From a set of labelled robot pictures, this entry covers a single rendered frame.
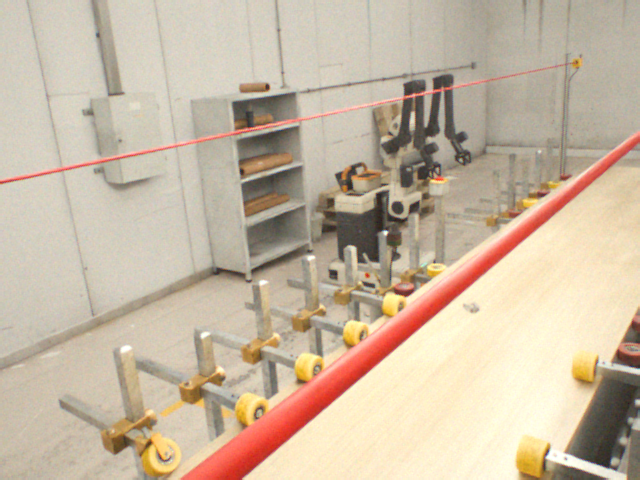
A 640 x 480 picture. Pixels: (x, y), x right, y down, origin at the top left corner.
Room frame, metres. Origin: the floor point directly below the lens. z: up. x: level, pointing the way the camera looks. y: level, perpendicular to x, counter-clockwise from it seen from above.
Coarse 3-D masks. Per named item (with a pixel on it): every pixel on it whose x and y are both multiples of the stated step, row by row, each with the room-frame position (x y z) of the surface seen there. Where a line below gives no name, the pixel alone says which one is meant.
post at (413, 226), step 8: (408, 216) 2.47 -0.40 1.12; (416, 216) 2.46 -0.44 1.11; (408, 224) 2.47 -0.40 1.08; (416, 224) 2.46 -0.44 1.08; (408, 232) 2.47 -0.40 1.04; (416, 232) 2.46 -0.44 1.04; (408, 240) 2.47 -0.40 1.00; (416, 240) 2.46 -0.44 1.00; (408, 248) 2.47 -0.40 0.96; (416, 248) 2.46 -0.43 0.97; (416, 256) 2.46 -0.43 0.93; (416, 264) 2.46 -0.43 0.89; (416, 288) 2.45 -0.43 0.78
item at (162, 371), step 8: (136, 360) 1.62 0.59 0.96; (144, 360) 1.62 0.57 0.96; (152, 360) 1.62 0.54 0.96; (136, 368) 1.62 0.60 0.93; (144, 368) 1.60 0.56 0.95; (152, 368) 1.57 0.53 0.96; (160, 368) 1.56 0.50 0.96; (168, 368) 1.56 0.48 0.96; (160, 376) 1.55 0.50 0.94; (168, 376) 1.53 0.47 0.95; (176, 376) 1.51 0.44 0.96; (184, 376) 1.50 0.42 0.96; (192, 376) 1.50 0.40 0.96; (176, 384) 1.50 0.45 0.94; (208, 384) 1.45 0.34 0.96; (200, 392) 1.44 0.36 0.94; (208, 392) 1.42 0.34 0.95; (216, 392) 1.40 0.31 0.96; (224, 392) 1.40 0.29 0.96; (216, 400) 1.40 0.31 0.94; (224, 400) 1.38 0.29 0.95; (232, 400) 1.36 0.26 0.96; (232, 408) 1.36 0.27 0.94
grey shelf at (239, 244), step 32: (224, 96) 4.90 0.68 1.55; (256, 96) 4.93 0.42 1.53; (288, 96) 5.45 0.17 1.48; (224, 128) 4.72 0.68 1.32; (288, 128) 5.47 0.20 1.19; (224, 160) 4.74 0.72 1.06; (224, 192) 4.77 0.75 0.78; (256, 192) 5.45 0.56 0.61; (288, 192) 5.51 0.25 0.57; (224, 224) 4.80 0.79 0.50; (256, 224) 5.41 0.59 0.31; (288, 224) 5.53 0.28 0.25; (224, 256) 4.84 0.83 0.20; (256, 256) 4.96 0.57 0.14
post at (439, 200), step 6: (438, 198) 2.66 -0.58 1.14; (438, 204) 2.67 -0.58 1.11; (438, 210) 2.67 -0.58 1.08; (438, 216) 2.67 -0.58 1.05; (438, 222) 2.67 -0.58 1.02; (438, 228) 2.67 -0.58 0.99; (438, 234) 2.67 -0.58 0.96; (438, 240) 2.67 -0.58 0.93; (438, 246) 2.67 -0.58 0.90; (438, 252) 2.67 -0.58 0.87; (438, 258) 2.67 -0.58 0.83; (444, 264) 2.68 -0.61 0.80
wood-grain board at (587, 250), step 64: (512, 256) 2.44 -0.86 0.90; (576, 256) 2.38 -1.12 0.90; (384, 320) 1.89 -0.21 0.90; (448, 320) 1.85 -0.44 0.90; (512, 320) 1.82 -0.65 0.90; (576, 320) 1.78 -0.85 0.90; (384, 384) 1.48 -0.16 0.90; (448, 384) 1.45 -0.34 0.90; (512, 384) 1.43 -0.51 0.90; (576, 384) 1.40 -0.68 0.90; (320, 448) 1.21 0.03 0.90; (384, 448) 1.19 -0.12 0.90; (448, 448) 1.17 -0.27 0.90; (512, 448) 1.16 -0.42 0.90
